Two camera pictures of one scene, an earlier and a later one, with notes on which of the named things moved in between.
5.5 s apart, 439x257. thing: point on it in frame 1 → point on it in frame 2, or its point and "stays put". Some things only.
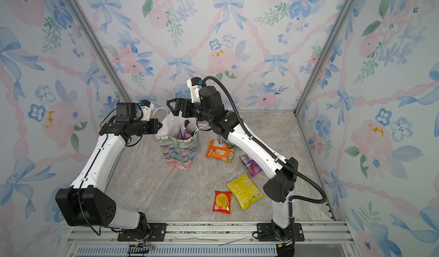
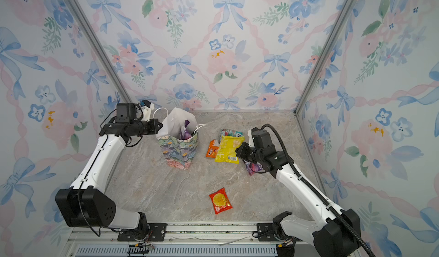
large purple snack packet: x=184 y=134 stays put
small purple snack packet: x=253 y=169 stays put
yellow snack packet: x=243 y=188 → x=226 y=149
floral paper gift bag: x=178 y=153 stays put
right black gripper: x=188 y=105 → x=242 y=154
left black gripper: x=153 y=121 stays put
